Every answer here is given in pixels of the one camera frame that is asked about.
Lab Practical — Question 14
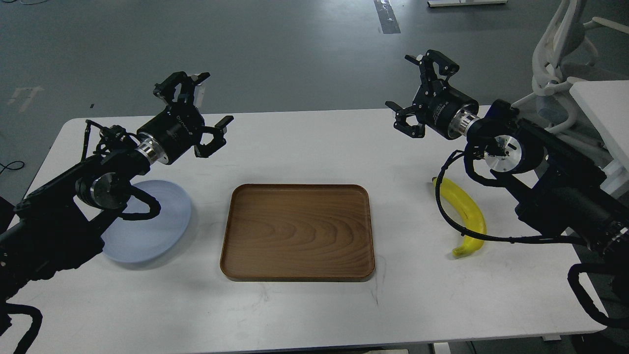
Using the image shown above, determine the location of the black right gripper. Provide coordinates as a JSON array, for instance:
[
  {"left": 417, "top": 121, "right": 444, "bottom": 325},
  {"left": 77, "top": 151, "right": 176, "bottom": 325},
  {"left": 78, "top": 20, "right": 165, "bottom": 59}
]
[{"left": 385, "top": 50, "right": 479, "bottom": 140}]

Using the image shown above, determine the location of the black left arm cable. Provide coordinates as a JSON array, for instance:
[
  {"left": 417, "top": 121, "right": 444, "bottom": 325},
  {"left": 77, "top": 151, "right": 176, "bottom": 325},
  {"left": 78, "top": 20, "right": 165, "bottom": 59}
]
[{"left": 118, "top": 186, "right": 162, "bottom": 221}]

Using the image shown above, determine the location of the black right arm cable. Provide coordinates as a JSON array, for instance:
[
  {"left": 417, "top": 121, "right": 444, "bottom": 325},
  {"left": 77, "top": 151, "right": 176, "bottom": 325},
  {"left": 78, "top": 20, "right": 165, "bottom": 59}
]
[{"left": 434, "top": 150, "right": 588, "bottom": 246}]

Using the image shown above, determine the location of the white office chair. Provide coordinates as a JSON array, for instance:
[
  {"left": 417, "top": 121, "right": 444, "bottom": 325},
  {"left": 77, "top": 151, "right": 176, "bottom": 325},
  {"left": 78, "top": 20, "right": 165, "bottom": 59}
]
[{"left": 512, "top": 0, "right": 628, "bottom": 153}]

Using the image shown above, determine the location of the light blue plate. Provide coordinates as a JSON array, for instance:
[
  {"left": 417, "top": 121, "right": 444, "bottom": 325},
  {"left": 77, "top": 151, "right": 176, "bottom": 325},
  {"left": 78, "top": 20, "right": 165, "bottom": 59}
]
[{"left": 102, "top": 180, "right": 192, "bottom": 264}]

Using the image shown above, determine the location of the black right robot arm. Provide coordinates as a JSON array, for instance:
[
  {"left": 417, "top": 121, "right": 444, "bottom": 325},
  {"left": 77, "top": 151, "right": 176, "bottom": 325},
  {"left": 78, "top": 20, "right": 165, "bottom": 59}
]
[{"left": 386, "top": 50, "right": 629, "bottom": 329}]

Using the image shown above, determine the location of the yellow banana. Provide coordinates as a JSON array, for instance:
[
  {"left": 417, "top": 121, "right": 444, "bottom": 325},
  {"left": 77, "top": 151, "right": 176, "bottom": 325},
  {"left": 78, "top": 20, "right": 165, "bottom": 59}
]
[{"left": 440, "top": 177, "right": 487, "bottom": 259}]

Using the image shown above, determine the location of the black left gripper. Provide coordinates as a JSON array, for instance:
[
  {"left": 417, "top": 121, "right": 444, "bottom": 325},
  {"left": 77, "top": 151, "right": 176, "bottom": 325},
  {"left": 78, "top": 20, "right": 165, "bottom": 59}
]
[{"left": 137, "top": 72, "right": 234, "bottom": 164}]

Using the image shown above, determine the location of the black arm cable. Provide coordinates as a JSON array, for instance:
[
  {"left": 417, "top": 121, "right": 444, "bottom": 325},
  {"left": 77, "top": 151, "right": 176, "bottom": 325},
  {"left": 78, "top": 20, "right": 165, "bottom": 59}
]
[
  {"left": 434, "top": 150, "right": 588, "bottom": 246},
  {"left": 118, "top": 186, "right": 162, "bottom": 221}
]

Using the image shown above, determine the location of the brown wooden tray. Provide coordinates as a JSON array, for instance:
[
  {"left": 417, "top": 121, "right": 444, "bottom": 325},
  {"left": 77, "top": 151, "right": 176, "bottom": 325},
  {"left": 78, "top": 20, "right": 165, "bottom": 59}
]
[{"left": 220, "top": 183, "right": 376, "bottom": 282}]

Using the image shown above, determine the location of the white side desk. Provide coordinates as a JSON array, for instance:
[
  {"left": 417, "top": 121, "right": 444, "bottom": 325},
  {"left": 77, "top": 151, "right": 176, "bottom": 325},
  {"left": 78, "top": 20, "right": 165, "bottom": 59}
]
[{"left": 569, "top": 80, "right": 629, "bottom": 199}]

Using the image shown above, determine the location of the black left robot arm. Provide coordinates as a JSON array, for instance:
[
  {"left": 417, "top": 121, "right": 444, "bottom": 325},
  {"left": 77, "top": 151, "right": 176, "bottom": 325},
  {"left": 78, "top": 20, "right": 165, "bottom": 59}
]
[{"left": 0, "top": 71, "right": 233, "bottom": 354}]

